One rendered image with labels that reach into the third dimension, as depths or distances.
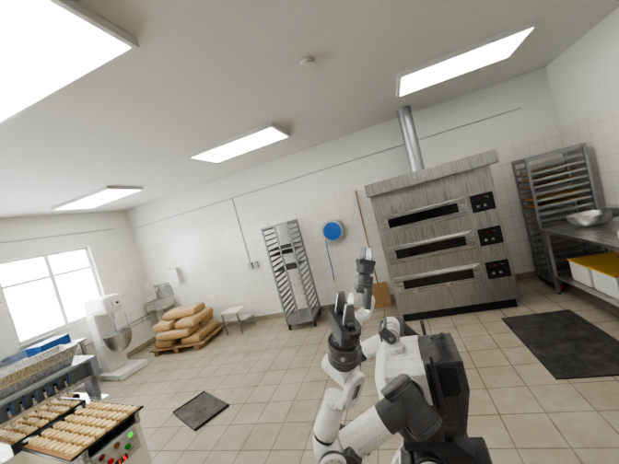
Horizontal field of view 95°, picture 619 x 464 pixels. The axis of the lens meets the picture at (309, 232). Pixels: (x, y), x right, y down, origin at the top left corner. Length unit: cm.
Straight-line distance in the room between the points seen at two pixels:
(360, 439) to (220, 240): 540
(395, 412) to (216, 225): 547
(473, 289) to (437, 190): 139
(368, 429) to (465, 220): 344
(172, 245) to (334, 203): 369
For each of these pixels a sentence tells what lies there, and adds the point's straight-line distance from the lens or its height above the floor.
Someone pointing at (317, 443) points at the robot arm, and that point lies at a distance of 104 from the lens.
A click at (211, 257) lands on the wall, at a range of 631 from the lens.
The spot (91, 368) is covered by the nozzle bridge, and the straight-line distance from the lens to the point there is 301.
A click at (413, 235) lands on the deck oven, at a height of 120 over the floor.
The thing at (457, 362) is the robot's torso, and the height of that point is 123.
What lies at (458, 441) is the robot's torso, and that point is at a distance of 136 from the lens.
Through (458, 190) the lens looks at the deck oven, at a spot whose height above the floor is 164.
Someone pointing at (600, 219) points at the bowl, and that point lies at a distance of 437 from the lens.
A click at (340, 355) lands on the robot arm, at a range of 81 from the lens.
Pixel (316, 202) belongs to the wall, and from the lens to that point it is 522.
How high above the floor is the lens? 181
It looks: 3 degrees down
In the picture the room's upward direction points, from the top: 15 degrees counter-clockwise
